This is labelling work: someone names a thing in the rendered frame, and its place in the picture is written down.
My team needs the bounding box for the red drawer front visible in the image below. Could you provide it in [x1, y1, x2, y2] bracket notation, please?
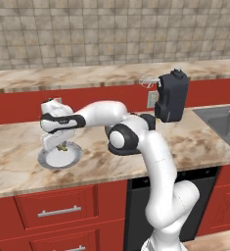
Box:
[14, 183, 99, 230]
[27, 227, 100, 251]

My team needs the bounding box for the red cupboard door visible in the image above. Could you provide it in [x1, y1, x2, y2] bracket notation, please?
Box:
[196, 162, 230, 237]

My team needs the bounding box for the grey round plate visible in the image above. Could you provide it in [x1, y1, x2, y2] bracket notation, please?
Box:
[37, 140, 84, 171]

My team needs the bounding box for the grey sink basin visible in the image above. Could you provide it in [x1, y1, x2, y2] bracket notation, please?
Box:
[192, 104, 230, 151]

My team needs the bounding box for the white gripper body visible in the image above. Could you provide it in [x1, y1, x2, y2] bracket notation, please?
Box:
[41, 128, 77, 152]

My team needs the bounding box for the black dishwasher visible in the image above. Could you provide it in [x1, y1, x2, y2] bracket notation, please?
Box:
[122, 165, 223, 251]

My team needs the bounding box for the silver drawer handle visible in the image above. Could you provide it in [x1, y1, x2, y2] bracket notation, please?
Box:
[65, 244, 87, 251]
[37, 204, 83, 219]

